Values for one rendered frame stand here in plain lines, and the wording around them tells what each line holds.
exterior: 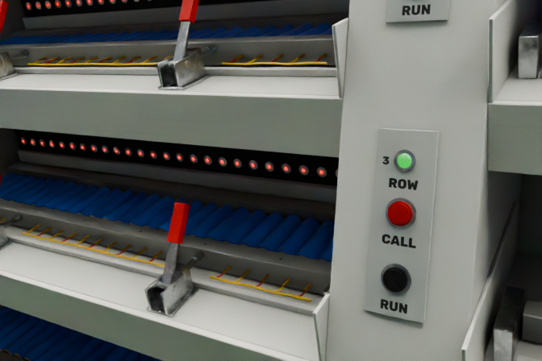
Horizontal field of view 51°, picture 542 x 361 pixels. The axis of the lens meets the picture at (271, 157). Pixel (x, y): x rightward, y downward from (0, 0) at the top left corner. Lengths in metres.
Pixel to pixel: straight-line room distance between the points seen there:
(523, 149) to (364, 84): 0.11
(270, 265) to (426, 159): 0.19
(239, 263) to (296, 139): 0.15
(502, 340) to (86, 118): 0.39
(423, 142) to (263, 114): 0.12
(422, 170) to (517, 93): 0.07
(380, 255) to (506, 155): 0.10
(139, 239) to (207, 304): 0.12
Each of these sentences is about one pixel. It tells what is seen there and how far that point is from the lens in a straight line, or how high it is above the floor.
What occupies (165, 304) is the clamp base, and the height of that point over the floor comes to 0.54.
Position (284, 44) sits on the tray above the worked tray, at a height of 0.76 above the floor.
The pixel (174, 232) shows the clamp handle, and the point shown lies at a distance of 0.50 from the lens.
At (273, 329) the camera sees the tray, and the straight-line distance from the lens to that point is 0.47.
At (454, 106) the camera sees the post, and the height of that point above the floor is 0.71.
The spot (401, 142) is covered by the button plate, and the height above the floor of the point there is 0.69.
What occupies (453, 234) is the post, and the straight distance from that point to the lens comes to 0.37.
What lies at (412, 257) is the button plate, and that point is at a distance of 0.38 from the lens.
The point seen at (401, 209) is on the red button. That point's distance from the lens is 0.37.
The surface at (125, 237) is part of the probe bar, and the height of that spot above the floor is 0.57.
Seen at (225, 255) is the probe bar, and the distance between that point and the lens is 0.52.
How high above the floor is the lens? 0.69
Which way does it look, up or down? 3 degrees down
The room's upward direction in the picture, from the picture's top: 4 degrees clockwise
